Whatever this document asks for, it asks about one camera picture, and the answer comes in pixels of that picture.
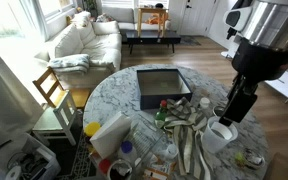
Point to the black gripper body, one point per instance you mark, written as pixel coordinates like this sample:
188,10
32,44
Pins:
241,98

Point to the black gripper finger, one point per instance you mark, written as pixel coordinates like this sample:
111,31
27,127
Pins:
225,121

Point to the silver metal cup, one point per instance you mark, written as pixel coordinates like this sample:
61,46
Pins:
218,111

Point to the white plastic cup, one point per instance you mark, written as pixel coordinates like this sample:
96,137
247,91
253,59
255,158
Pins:
216,135

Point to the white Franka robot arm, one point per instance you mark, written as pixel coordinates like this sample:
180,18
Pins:
261,55

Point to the clear plastic case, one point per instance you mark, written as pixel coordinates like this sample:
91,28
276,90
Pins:
148,141

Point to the small white jar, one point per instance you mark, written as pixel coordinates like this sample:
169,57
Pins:
204,103

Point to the striped grey white cloth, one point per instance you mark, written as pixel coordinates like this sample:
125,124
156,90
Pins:
186,123

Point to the silver bowl with green item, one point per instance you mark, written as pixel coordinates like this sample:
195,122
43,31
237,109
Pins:
249,158

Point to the small clear plastic bottle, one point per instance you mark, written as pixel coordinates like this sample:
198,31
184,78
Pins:
169,153

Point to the green bottle red cap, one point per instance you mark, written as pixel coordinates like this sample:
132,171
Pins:
161,114

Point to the dark blue open box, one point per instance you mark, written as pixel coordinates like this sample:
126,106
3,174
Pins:
155,85

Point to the orange white carton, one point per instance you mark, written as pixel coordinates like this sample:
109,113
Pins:
158,169

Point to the bottle with blue cap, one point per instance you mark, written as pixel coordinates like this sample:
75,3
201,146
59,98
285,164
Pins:
127,152

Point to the black coffee table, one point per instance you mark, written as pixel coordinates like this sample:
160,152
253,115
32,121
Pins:
170,38

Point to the white bowl dark contents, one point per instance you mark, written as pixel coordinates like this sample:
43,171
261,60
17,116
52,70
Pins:
120,170

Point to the red lid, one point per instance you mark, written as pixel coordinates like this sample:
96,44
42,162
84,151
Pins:
104,165

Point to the wooden stool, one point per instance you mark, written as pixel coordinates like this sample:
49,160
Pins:
158,16

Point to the yellow lid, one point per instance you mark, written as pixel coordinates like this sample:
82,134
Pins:
91,128

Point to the white sofa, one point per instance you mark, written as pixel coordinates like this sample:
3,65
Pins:
101,41

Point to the grey folded blanket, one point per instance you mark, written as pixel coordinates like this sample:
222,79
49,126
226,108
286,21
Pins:
78,63

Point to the white wooden chair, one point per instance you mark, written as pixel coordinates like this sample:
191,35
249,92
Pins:
55,123

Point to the natural wooden chair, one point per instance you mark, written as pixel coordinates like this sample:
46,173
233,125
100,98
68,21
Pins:
52,91

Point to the white storage bin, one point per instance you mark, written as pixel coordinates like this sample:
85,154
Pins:
32,160

